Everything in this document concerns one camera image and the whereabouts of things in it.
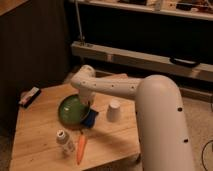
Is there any vertical metal pole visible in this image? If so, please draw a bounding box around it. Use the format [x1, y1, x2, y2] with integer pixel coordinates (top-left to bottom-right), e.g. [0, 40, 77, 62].
[74, 0, 85, 45]

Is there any black handle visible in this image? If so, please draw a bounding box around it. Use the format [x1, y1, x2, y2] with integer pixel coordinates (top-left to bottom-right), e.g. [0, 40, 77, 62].
[169, 57, 200, 68]

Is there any metal rail shelf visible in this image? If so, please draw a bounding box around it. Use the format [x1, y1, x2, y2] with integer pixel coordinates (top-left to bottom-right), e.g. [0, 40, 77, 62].
[71, 41, 213, 82]

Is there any orange carrot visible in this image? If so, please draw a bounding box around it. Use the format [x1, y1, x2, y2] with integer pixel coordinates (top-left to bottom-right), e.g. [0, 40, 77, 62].
[76, 132, 87, 164]

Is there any small black white box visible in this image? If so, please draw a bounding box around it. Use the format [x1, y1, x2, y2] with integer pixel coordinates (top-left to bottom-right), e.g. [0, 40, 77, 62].
[19, 87, 41, 108]

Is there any clear plastic bottle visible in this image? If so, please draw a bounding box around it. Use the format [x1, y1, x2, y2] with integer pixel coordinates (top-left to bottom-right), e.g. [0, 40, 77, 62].
[56, 130, 75, 155]

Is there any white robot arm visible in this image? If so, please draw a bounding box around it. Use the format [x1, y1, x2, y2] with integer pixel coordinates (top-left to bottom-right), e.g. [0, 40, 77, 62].
[71, 65, 195, 171]

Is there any wooden low table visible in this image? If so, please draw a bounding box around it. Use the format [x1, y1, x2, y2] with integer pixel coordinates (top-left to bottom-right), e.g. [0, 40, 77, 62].
[10, 84, 140, 171]

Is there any green ceramic bowl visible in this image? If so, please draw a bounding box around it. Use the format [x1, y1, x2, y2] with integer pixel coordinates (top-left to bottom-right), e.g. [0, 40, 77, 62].
[58, 94, 90, 126]

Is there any white paper cup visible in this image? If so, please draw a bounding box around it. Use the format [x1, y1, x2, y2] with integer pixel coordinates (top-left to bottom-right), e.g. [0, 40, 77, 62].
[106, 99, 121, 122]

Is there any blue sponge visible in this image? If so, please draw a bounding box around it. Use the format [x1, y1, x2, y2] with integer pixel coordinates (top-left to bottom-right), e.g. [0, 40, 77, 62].
[82, 109, 98, 128]

